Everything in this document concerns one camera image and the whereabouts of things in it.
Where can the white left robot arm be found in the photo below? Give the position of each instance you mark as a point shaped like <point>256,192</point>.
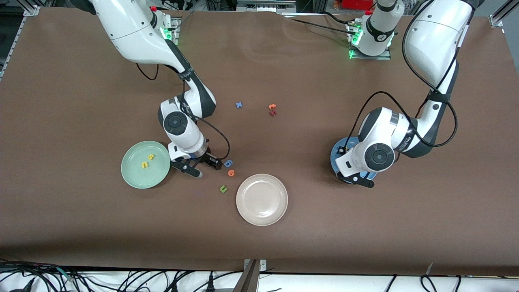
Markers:
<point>434,44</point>

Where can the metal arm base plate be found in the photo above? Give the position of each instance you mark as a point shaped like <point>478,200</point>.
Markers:
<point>176,34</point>
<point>377,57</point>

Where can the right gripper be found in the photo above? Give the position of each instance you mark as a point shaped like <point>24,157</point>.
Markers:
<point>207,157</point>

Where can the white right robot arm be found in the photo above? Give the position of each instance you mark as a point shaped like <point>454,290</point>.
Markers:
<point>138,36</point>

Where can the red box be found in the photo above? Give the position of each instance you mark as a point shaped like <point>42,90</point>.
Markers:
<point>357,4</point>

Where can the white tape strip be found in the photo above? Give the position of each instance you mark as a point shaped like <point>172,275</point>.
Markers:
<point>429,268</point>

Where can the grey equipment box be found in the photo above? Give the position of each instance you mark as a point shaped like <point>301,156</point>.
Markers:
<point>265,5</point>

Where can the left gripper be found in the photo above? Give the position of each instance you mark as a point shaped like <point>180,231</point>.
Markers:
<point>339,151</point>

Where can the metal table bracket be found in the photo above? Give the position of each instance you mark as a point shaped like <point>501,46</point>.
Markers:
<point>249,275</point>

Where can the blue plate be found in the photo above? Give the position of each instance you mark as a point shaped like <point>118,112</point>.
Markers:
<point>333,156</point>

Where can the aluminium frame rail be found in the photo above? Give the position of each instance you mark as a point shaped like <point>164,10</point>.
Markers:
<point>496,19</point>
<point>18,36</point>

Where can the green plate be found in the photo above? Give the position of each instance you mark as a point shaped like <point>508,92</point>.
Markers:
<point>136,174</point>

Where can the brown table cover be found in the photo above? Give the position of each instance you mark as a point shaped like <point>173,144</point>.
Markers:
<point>259,73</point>

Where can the beige plate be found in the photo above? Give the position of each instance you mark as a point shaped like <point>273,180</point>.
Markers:
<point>262,199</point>

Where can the blue letter g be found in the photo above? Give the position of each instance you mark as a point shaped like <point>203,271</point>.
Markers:
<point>228,163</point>

